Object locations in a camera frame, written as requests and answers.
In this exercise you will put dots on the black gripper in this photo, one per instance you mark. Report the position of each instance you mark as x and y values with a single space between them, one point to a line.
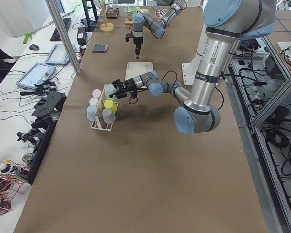
137 41
129 85

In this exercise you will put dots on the green plastic cup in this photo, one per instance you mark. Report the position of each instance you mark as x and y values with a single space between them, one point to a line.
110 90

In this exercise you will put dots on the cream rabbit print tray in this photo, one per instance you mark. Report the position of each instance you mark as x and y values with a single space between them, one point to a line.
134 69

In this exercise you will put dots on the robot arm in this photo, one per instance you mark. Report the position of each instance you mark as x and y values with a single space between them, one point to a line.
157 27
226 21

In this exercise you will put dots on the yellow plastic cup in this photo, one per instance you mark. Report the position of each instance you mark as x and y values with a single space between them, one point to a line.
110 104

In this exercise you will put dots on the pink plastic cup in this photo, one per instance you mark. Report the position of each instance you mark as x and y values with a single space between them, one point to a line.
96 93

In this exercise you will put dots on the cream white plastic cup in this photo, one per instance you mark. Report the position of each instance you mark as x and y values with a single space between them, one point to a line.
94 101

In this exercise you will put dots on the grey plastic cup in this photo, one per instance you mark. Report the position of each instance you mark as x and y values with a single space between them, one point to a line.
108 116

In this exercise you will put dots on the blue plastic cup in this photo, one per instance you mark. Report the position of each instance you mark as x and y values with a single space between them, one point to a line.
90 112

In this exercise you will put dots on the black wine glass rack tray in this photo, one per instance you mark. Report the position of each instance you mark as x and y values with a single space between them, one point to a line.
112 13

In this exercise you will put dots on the wooden cutting board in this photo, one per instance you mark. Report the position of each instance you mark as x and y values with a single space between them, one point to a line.
131 21

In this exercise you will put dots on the green stacked bowls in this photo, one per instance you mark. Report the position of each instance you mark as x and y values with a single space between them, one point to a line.
129 11

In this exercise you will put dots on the pink bowl with ice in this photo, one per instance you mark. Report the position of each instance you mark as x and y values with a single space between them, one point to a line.
160 13

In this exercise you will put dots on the wooden mug tree stand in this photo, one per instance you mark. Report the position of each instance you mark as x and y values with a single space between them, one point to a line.
106 26

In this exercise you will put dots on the folded grey cloth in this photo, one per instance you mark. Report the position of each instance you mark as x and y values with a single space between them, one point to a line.
100 48

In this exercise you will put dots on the blue teach pendant tablet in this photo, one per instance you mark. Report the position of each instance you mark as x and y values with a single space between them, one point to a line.
36 75

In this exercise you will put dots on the black computer mouse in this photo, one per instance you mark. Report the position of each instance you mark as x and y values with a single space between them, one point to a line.
34 47

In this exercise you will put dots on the white wire cup rack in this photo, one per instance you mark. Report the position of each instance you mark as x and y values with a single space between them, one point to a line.
99 123

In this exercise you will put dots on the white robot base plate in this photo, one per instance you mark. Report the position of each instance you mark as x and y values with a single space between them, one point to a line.
190 74

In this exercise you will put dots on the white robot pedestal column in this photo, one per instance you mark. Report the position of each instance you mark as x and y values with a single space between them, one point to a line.
199 51

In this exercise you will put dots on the aluminium frame post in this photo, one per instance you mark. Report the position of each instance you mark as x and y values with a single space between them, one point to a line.
54 11

